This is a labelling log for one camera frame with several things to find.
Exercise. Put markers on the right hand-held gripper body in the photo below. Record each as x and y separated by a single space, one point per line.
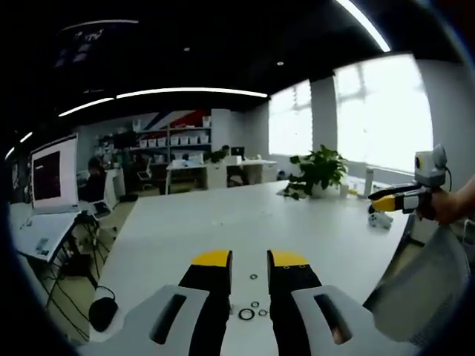
430 167

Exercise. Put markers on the grey mesh office chair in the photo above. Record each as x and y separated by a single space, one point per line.
419 289

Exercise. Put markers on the small white device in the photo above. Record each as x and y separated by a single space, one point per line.
379 221

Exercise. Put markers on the bright ceiling light strip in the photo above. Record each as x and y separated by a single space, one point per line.
365 24

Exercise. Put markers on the long ceiling light strip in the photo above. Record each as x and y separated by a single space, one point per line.
193 92

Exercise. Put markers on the white side desk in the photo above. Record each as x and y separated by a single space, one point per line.
41 233

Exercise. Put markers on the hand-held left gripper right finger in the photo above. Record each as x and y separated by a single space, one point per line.
293 293

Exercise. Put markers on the short ceiling light strip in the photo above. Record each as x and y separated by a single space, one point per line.
85 107

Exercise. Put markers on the black round pouch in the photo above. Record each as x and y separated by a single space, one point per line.
104 311

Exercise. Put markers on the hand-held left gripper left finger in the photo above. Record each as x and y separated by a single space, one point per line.
208 296

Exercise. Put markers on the storage shelf with white bins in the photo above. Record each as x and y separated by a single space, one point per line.
170 142

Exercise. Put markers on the computer monitor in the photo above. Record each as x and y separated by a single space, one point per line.
52 174

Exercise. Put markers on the white background desk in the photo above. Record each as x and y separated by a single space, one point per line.
222 168

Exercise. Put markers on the person's right hand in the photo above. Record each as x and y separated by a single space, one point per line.
454 205

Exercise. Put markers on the green potted plant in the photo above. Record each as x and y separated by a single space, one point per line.
319 170

